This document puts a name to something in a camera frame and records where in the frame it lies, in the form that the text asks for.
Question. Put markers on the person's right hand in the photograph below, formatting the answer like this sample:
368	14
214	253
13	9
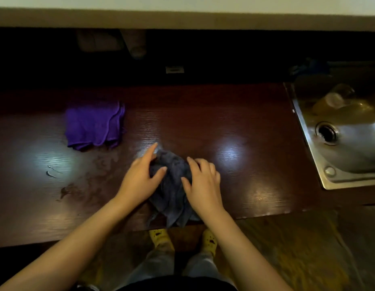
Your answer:
204	187

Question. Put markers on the person's left hand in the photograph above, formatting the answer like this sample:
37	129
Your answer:
138	181

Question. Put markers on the person's left thumb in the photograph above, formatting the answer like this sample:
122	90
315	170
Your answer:
158	176

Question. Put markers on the person's right thumb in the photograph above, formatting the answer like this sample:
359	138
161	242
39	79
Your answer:
186	186

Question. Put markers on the grey cleaning cloth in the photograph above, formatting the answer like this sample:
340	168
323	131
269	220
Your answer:
172	190

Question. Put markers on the person's left forearm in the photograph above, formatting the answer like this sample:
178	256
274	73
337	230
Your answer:
64	248

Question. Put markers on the person's right forearm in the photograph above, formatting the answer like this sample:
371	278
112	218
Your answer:
245	254

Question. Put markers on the yellow left shoe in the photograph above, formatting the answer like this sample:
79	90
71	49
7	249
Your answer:
159	237

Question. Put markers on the yellow shoe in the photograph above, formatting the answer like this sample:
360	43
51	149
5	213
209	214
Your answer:
159	237
209	240

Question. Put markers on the yellow right shoe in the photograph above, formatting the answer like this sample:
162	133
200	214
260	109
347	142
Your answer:
209	240

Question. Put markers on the person's grey trousers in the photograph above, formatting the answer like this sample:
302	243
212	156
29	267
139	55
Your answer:
175	268

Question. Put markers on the purple folded cloth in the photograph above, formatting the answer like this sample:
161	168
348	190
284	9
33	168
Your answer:
94	124

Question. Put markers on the sink drain strainer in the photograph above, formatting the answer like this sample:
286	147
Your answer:
327	132

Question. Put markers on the stainless steel sink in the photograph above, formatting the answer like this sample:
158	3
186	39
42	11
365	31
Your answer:
339	133

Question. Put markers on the clear plastic cup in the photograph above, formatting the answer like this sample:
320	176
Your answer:
333	101

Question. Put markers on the blue cloth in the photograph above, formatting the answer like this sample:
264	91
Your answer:
308	68

